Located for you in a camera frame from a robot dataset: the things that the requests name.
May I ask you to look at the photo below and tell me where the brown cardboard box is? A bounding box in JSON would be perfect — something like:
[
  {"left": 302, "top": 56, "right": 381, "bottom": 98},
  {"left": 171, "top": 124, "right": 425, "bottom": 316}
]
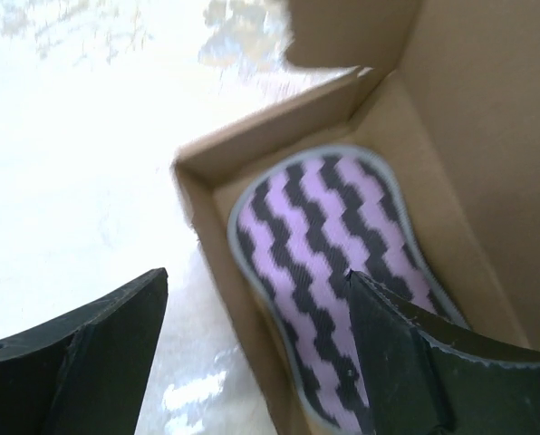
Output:
[{"left": 171, "top": 0, "right": 540, "bottom": 350}]

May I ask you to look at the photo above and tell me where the purple black striped cloth pad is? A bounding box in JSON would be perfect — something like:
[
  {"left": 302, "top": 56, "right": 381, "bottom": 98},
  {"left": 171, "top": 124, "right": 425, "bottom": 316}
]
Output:
[{"left": 227, "top": 144, "right": 466, "bottom": 434}]

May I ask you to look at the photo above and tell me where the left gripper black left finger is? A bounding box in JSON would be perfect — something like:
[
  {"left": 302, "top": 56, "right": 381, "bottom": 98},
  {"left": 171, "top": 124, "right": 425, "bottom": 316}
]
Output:
[{"left": 0, "top": 268, "right": 168, "bottom": 435}]

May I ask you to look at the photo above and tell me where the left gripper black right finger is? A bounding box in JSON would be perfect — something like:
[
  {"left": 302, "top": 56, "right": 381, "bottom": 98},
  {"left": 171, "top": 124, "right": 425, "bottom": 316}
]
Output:
[{"left": 347, "top": 271, "right": 540, "bottom": 434}]

